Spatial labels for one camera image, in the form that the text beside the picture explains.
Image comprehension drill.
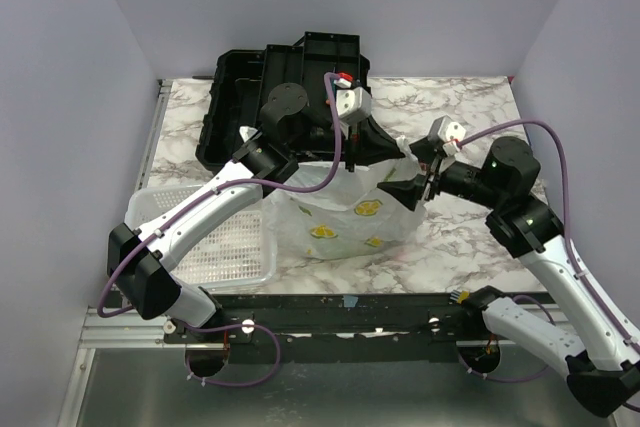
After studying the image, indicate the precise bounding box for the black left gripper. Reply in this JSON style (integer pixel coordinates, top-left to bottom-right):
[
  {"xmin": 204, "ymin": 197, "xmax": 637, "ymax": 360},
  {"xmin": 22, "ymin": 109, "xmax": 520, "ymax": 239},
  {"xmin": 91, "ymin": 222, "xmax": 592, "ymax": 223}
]
[{"xmin": 288, "ymin": 113, "xmax": 407, "ymax": 173}]

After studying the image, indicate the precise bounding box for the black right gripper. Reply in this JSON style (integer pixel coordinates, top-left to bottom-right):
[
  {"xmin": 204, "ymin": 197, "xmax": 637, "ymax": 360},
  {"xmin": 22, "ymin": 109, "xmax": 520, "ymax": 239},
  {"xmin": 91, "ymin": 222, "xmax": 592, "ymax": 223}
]
[{"xmin": 377, "ymin": 134, "xmax": 504, "ymax": 210}]

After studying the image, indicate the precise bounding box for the white plastic bag lemon print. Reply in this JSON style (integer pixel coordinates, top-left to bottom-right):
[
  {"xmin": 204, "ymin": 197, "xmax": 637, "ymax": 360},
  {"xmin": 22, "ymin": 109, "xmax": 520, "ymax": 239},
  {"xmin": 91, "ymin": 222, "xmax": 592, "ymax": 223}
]
[{"xmin": 262, "ymin": 135, "xmax": 425, "ymax": 260}]

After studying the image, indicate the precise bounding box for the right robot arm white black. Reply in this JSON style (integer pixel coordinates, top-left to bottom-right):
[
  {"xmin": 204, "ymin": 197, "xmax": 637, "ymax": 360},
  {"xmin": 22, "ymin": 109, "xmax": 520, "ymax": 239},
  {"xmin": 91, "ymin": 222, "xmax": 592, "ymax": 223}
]
[{"xmin": 378, "ymin": 136, "xmax": 639, "ymax": 418}]

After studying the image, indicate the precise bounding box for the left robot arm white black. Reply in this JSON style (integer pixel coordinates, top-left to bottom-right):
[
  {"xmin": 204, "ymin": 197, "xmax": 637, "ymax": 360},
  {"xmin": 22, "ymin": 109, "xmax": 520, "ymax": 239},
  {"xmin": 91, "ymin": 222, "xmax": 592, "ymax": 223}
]
[{"xmin": 98, "ymin": 138, "xmax": 342, "ymax": 342}]

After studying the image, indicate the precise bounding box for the black plastic toolbox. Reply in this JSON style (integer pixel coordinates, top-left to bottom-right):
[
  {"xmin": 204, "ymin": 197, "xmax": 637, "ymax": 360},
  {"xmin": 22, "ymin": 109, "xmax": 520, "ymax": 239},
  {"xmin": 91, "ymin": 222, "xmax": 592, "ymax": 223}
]
[{"xmin": 195, "ymin": 32, "xmax": 370, "ymax": 172}]

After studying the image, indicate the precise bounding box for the white perforated plastic basket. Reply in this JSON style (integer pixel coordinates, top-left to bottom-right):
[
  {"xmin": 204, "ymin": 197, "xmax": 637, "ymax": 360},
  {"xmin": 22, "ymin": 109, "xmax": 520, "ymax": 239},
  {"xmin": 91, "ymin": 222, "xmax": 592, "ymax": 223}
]
[{"xmin": 124, "ymin": 184, "xmax": 277, "ymax": 290}]

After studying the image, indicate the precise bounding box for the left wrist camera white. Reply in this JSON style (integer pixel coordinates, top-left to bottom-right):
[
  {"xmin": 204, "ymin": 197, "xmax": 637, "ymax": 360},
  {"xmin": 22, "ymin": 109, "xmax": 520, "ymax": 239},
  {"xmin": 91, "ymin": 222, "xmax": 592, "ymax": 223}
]
[{"xmin": 333, "ymin": 73, "xmax": 372, "ymax": 126}]

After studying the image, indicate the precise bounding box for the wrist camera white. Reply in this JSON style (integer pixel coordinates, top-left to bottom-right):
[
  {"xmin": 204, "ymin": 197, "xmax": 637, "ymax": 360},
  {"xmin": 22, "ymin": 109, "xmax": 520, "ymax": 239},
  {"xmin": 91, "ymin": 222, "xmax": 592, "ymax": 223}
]
[
  {"xmin": 333, "ymin": 73, "xmax": 372, "ymax": 126},
  {"xmin": 427, "ymin": 116, "xmax": 466, "ymax": 157}
]

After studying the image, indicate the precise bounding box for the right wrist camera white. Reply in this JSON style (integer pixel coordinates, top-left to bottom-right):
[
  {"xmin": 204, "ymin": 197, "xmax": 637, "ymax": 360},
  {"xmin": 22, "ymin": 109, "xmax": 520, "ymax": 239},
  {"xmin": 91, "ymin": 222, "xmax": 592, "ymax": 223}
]
[{"xmin": 427, "ymin": 116, "xmax": 466, "ymax": 157}]

